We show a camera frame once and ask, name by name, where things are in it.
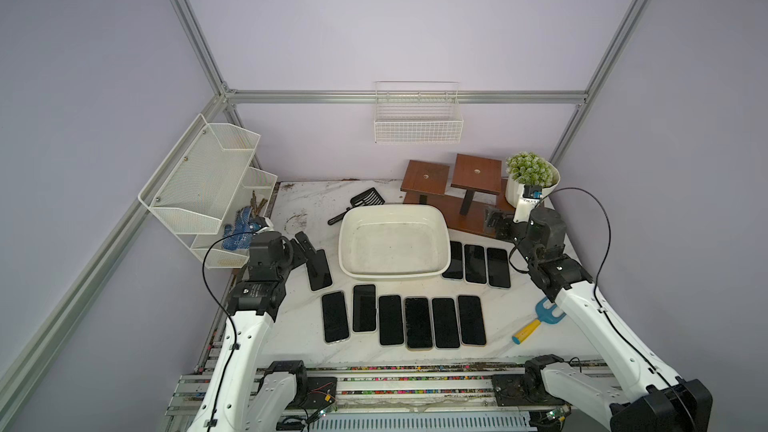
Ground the white case phone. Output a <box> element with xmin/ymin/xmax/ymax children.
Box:
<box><xmin>306</xmin><ymin>249</ymin><xmax>333</xmax><ymax>291</ymax></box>

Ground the black phone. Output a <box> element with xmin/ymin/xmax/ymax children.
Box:
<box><xmin>486</xmin><ymin>248</ymin><xmax>511</xmax><ymax>289</ymax></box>

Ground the pink case phone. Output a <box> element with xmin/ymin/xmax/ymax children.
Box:
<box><xmin>464</xmin><ymin>244</ymin><xmax>487</xmax><ymax>284</ymax></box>
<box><xmin>458</xmin><ymin>295</ymin><xmax>487</xmax><ymax>346</ymax></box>

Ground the clear case silver phone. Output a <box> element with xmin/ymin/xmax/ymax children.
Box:
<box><xmin>321</xmin><ymin>291</ymin><xmax>350</xmax><ymax>343</ymax></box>

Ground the blue case phone large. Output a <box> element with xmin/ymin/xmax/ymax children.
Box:
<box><xmin>442</xmin><ymin>241</ymin><xmax>464</xmax><ymax>280</ymax></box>

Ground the black phone placed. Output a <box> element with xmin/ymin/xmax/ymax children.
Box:
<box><xmin>352</xmin><ymin>284</ymin><xmax>377</xmax><ymax>333</ymax></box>
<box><xmin>404</xmin><ymin>297</ymin><xmax>433</xmax><ymax>350</ymax></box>
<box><xmin>378</xmin><ymin>295</ymin><xmax>405</xmax><ymax>346</ymax></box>

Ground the light blue case phone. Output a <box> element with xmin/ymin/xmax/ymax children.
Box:
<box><xmin>431</xmin><ymin>298</ymin><xmax>460</xmax><ymax>349</ymax></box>

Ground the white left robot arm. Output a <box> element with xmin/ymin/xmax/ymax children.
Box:
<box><xmin>189</xmin><ymin>227</ymin><xmax>308</xmax><ymax>431</ymax></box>

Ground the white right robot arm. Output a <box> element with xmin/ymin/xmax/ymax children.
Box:
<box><xmin>485</xmin><ymin>207</ymin><xmax>713</xmax><ymax>431</ymax></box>

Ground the white plastic storage box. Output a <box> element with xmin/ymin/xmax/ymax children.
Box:
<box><xmin>338</xmin><ymin>204</ymin><xmax>452</xmax><ymax>281</ymax></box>

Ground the white ribbed plant pot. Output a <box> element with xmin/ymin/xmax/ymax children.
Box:
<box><xmin>505</xmin><ymin>162</ymin><xmax>560</xmax><ymax>208</ymax></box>

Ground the blue toy in shelf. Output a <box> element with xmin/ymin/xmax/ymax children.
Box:
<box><xmin>221</xmin><ymin>206</ymin><xmax>266</xmax><ymax>251</ymax></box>

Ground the green artificial plant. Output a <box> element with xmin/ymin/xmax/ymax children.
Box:
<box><xmin>506</xmin><ymin>152</ymin><xmax>558</xmax><ymax>188</ymax></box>

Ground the blue yellow toy fork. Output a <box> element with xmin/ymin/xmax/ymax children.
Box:
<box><xmin>512</xmin><ymin>298</ymin><xmax>566</xmax><ymax>345</ymax></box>

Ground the black slotted tray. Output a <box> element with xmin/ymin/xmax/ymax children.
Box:
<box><xmin>327</xmin><ymin>187</ymin><xmax>385</xmax><ymax>226</ymax></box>

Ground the brown wooden tiered stand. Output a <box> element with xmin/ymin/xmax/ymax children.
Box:
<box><xmin>401</xmin><ymin>154</ymin><xmax>514</xmax><ymax>237</ymax></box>

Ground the white mesh upper shelf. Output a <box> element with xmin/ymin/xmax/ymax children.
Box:
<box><xmin>138</xmin><ymin>115</ymin><xmax>260</xmax><ymax>235</ymax></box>

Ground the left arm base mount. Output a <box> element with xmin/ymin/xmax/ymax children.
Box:
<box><xmin>258</xmin><ymin>364</ymin><xmax>338</xmax><ymax>411</ymax></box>

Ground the white wire wall basket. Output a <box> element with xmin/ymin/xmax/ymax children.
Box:
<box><xmin>374</xmin><ymin>81</ymin><xmax>464</xmax><ymax>144</ymax></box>

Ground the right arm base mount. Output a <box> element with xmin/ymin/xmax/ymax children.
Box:
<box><xmin>491</xmin><ymin>367</ymin><xmax>563</xmax><ymax>406</ymax></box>

